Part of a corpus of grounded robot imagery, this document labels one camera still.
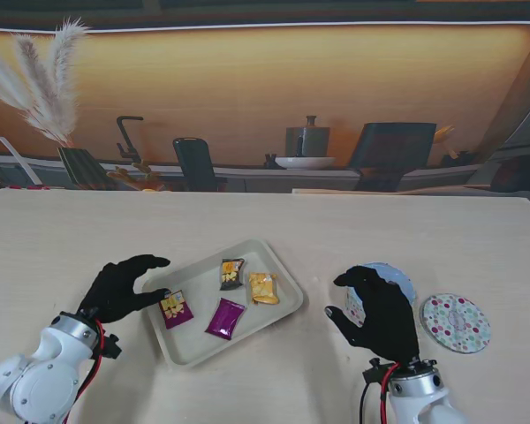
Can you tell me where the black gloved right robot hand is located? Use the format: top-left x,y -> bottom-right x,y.
324,264 -> 421,366

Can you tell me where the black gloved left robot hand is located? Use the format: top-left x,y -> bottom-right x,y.
77,254 -> 172,326

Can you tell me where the round polka dot cookie box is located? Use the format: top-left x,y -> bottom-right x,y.
344,262 -> 419,328

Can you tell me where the round polka dot box lid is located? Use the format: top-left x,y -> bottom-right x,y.
419,291 -> 492,355

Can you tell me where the purple cookie packet with picture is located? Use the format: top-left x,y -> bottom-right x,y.
158,289 -> 194,330

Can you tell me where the plain purple cookie packet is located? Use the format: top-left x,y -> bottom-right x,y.
204,297 -> 246,342

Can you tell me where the dark brown cookie packet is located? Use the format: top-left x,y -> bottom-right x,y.
219,258 -> 247,292

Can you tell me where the yellow cookie packet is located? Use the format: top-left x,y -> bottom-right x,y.
246,272 -> 280,307

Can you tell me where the beige rectangular tray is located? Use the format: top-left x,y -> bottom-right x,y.
141,238 -> 305,368

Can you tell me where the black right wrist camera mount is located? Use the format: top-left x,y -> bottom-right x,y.
362,358 -> 392,385

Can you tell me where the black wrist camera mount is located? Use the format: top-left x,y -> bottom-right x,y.
362,358 -> 392,385
99,333 -> 123,361

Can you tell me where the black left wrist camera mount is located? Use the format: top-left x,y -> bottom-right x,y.
99,333 -> 123,361

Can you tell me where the red left arm cable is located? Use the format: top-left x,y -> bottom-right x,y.
70,320 -> 105,398

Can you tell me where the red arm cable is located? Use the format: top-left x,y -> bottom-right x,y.
379,361 -> 401,424
70,320 -> 105,398

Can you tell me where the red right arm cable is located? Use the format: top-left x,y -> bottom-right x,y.
379,361 -> 401,424

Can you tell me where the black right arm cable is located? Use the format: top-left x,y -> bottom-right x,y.
358,382 -> 372,424

